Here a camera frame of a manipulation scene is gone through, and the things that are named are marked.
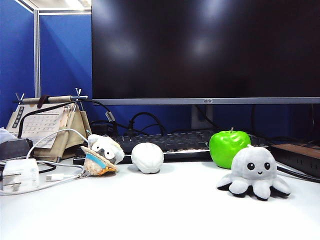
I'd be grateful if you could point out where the grey monitor stand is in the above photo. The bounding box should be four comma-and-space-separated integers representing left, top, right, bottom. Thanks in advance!
191, 104, 214, 130

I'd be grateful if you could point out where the green apple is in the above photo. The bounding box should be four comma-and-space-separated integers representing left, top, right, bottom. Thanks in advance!
208, 126, 252, 170

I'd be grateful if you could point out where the dark flat box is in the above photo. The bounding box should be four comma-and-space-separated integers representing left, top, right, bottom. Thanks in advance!
0, 138, 34, 161

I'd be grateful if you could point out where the aluminium partition post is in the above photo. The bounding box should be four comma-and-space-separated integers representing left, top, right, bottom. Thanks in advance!
33, 9, 41, 98

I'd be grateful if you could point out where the black power strip wooden top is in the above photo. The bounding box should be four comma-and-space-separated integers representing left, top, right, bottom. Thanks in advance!
269, 141, 320, 178

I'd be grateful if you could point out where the white tissue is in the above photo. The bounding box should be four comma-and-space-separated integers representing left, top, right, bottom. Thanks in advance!
0, 126, 16, 145

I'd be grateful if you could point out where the grey and black octopus plush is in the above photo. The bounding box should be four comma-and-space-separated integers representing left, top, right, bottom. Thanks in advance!
216, 144, 292, 202

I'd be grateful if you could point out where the white power adapter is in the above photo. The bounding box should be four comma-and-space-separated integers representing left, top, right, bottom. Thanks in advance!
1, 158, 40, 193

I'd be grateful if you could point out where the white plush with straw hat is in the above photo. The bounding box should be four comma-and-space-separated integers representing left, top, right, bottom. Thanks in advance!
79, 133, 125, 177

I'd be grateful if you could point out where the large black monitor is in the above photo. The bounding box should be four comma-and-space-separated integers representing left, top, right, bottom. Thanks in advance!
91, 0, 320, 105

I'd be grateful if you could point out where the thick black power strip cable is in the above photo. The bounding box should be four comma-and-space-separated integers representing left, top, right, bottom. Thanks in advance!
275, 164, 320, 184

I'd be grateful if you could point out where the small black hub box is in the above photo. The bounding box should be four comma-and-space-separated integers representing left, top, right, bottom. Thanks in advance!
89, 120, 118, 137

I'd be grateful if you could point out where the white brain-shaped squeeze toy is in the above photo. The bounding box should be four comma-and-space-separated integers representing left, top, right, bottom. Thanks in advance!
130, 142, 165, 174

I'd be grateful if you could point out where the black looped cable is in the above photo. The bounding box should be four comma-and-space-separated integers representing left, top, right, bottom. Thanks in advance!
123, 111, 167, 137

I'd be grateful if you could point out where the beige tent desk calendar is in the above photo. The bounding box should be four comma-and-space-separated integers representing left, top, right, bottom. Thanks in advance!
5, 87, 93, 163

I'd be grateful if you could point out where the black cable with ferrite bead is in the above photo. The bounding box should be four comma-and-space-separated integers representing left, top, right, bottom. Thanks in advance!
17, 98, 120, 138

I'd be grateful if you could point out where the white charging cable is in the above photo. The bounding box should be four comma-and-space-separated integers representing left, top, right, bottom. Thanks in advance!
0, 128, 93, 196

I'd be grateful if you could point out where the black keyboard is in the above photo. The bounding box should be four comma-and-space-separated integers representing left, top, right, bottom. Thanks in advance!
72, 128, 270, 165

